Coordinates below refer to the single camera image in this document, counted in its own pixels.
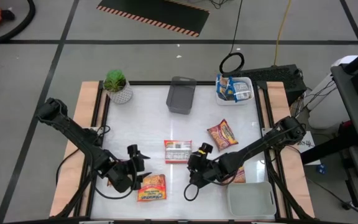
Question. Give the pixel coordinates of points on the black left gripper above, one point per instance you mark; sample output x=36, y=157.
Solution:
x=123, y=179

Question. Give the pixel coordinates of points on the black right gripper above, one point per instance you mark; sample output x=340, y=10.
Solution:
x=202, y=169

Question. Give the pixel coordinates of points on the orange ramen pack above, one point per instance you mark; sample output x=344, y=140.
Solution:
x=152, y=188

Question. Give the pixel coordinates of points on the red-orange ramen pack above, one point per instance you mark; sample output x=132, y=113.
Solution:
x=177, y=152

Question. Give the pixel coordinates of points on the red ramen pack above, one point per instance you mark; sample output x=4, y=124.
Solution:
x=240, y=175

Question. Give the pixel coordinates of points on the blue soy sauce ramen pack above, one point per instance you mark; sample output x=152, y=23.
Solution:
x=221, y=88
x=243, y=90
x=230, y=90

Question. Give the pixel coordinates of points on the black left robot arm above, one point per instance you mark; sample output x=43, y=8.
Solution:
x=73, y=132

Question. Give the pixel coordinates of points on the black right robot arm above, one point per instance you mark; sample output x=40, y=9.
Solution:
x=253, y=149

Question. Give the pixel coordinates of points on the white plastic bin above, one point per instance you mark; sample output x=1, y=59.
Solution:
x=233, y=102
x=250, y=199

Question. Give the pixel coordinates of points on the grey plastic bin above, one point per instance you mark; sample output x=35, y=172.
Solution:
x=180, y=96

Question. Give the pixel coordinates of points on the green plant in patterned pot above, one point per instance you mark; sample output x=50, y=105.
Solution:
x=117, y=81

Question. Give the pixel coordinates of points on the light wooden table board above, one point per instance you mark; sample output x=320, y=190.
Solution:
x=82, y=93
x=275, y=93

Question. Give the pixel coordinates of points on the black perforated computer case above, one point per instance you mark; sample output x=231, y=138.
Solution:
x=275, y=77

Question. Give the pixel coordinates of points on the white paper sheet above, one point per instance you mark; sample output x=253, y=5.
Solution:
x=306, y=144

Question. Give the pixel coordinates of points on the small blue object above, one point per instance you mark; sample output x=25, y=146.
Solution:
x=321, y=169

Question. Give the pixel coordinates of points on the black mat with striped edge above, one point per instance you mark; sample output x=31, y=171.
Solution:
x=160, y=12

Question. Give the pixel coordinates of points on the black table frame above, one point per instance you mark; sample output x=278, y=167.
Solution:
x=154, y=83

